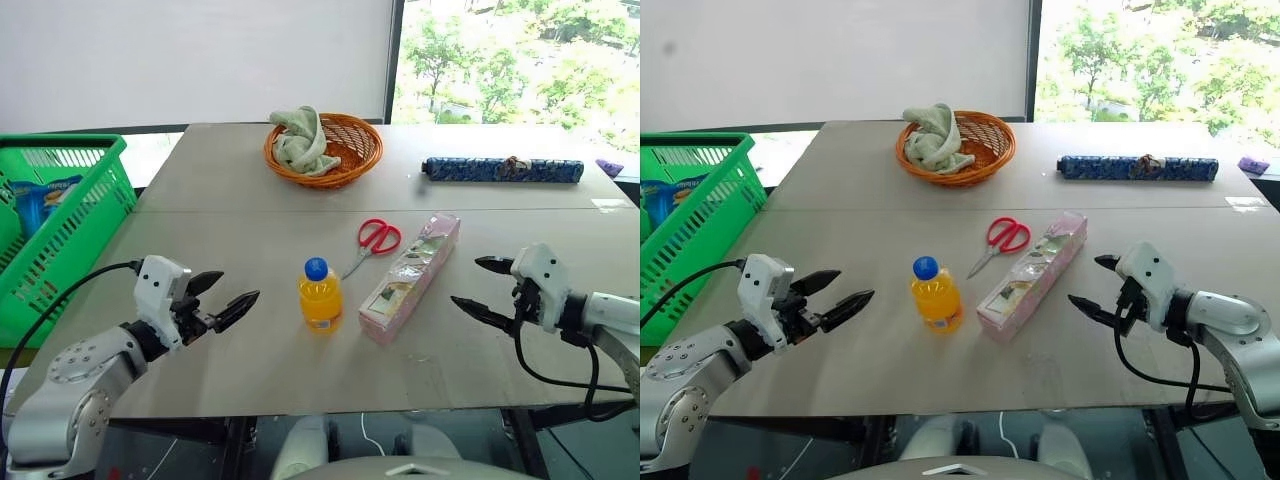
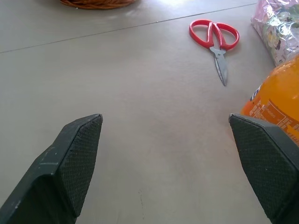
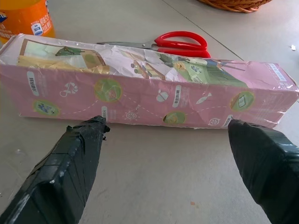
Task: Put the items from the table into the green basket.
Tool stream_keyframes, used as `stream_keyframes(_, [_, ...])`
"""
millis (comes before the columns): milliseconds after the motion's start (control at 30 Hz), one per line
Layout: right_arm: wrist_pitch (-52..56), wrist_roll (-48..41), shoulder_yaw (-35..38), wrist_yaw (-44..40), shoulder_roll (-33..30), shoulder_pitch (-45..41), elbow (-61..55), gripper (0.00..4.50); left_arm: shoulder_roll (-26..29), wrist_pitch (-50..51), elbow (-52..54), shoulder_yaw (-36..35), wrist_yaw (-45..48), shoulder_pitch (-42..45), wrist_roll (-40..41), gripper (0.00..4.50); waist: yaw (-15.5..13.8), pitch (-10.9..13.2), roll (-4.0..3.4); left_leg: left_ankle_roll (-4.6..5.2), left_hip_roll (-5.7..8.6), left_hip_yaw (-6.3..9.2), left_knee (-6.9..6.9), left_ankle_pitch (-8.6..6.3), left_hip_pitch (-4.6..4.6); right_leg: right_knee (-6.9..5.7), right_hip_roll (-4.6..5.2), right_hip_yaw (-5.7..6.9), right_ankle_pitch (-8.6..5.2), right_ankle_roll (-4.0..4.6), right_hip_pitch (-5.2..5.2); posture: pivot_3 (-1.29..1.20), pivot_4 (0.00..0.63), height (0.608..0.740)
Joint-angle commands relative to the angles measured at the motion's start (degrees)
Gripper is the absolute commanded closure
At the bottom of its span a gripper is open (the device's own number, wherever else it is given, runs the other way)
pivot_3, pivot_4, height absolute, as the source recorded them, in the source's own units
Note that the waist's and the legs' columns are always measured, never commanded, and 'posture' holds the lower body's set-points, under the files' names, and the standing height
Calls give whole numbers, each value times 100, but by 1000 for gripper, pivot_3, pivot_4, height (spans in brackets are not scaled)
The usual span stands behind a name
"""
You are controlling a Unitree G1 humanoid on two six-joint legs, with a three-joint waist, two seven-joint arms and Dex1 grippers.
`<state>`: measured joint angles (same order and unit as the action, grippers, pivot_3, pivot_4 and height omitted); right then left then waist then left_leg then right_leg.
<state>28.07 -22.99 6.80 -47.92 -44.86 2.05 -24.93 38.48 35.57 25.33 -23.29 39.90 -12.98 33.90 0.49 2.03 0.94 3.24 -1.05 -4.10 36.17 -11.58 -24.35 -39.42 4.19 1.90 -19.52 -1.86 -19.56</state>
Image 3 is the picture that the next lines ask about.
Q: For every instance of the woven wicker basket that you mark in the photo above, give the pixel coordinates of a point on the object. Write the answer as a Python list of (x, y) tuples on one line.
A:
[(236, 4)]

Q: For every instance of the long pink cling film box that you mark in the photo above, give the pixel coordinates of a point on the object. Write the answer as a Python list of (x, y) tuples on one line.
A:
[(149, 93)]

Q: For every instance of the orange soda bottle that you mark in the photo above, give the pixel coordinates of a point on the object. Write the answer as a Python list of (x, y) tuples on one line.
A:
[(25, 18)]

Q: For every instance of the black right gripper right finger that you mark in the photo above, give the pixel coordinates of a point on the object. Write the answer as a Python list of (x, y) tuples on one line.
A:
[(266, 168)]

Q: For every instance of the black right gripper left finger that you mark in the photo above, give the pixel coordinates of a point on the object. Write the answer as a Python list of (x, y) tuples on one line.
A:
[(63, 177)]

